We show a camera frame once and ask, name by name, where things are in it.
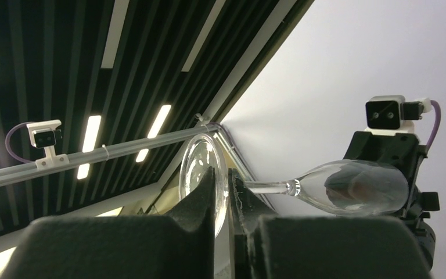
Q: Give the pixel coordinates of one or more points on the overhead camera on rail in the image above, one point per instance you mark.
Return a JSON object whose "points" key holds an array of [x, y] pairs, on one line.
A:
{"points": [[44, 135]]}

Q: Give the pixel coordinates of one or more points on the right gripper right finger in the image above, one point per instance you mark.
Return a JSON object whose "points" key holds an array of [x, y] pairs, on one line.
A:
{"points": [[266, 245]]}

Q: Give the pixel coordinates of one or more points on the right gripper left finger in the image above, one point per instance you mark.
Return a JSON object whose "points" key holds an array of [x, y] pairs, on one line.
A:
{"points": [[177, 244]]}

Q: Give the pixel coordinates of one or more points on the wine glass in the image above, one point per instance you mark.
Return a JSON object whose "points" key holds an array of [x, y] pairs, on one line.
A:
{"points": [[351, 188]]}

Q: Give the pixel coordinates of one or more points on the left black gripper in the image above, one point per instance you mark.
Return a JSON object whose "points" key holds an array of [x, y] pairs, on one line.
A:
{"points": [[403, 151]]}

